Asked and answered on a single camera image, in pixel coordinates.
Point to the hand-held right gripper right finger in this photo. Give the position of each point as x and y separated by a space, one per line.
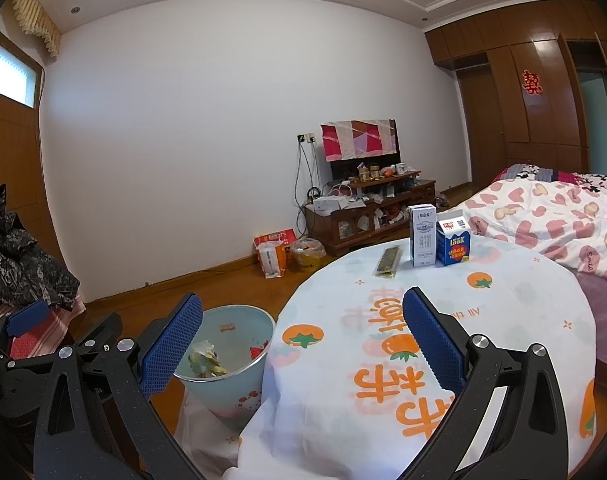
433 340

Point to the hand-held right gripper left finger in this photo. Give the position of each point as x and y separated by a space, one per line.
171 345

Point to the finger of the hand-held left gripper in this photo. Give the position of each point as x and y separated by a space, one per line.
28 320
100 332

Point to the pale green wrapper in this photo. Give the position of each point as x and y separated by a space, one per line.
206 360

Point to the light blue trash bin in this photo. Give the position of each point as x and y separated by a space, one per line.
233 390

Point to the red plastic wrapper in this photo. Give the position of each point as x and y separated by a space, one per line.
257 351

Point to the pink striped cloth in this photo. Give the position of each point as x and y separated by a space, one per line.
58 325

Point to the dark patterned clothing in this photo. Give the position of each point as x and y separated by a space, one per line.
18 260

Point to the dark green packet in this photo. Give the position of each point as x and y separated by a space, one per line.
387 261

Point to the blue gable carton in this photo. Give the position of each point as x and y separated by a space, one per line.
454 247

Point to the white orange print tablecloth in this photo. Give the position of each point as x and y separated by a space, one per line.
343 310

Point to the white blue milk carton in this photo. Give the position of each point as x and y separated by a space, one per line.
423 240

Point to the yellow bucket in plastic bag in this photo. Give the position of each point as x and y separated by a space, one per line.
307 257

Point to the wooden television stand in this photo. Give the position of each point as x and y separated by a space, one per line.
328 230

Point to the wooden door with window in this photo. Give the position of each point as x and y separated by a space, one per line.
13 160

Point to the heart print quilt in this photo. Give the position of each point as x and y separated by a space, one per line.
548 220

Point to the white flat box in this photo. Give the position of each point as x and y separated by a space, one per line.
331 203

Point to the white mug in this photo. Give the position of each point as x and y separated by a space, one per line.
401 168

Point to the purple bed sheet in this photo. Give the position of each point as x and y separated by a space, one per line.
606 310

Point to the black television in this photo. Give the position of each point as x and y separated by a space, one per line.
343 170

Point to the red black patterned blanket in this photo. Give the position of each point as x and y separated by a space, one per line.
583 177

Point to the wooden wardrobe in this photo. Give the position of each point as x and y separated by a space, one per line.
523 125

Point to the red paper decoration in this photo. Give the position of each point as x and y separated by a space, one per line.
532 82

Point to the beige curtain valance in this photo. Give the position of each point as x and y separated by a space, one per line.
35 20

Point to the wall socket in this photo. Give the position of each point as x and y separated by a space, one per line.
306 137

